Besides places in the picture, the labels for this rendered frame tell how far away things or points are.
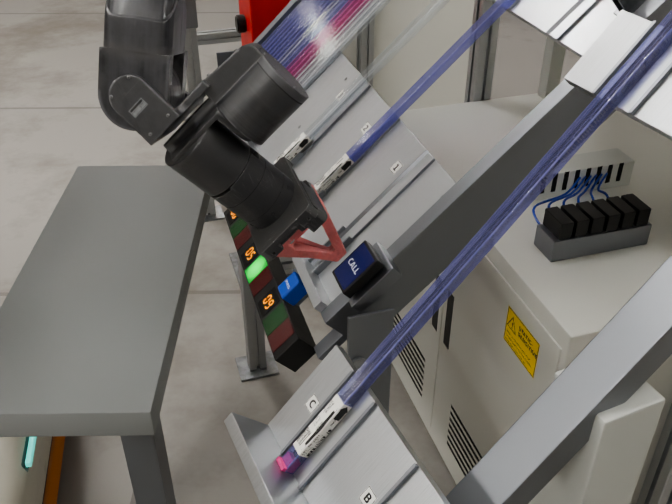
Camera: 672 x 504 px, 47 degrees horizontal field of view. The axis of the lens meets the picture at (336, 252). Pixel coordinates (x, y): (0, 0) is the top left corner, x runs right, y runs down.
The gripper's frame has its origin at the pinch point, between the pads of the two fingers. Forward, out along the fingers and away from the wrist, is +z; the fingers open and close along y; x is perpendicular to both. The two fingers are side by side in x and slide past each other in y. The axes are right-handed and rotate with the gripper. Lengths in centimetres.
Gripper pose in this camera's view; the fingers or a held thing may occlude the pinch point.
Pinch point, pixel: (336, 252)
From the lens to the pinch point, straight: 76.5
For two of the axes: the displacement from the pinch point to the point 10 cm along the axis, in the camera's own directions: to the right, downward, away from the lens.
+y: -2.8, -5.4, 8.0
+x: -7.0, 6.8, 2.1
